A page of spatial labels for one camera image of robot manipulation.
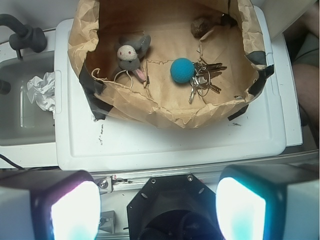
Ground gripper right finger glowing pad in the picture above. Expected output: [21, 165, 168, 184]
[215, 164, 320, 240]

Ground grey plush bunny toy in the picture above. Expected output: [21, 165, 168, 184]
[111, 35, 151, 84]

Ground silver key bunch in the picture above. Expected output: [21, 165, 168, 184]
[188, 62, 227, 104]

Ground black faucet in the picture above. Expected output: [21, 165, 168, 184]
[0, 13, 48, 60]

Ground grey sink basin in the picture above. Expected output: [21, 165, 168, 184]
[0, 51, 55, 147]

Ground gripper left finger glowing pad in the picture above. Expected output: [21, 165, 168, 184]
[0, 170, 101, 240]

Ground brown rock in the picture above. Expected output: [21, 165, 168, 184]
[190, 17, 217, 38]

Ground white plastic lid board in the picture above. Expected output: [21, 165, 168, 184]
[54, 7, 303, 172]

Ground black octagonal mount plate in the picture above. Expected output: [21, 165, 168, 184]
[127, 173, 224, 240]

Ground brown paper bag tray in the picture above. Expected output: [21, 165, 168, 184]
[68, 0, 274, 129]

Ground crumpled white paper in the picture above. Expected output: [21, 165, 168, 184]
[26, 72, 56, 119]

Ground blue foam ball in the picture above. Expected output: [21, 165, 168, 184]
[170, 58, 195, 84]

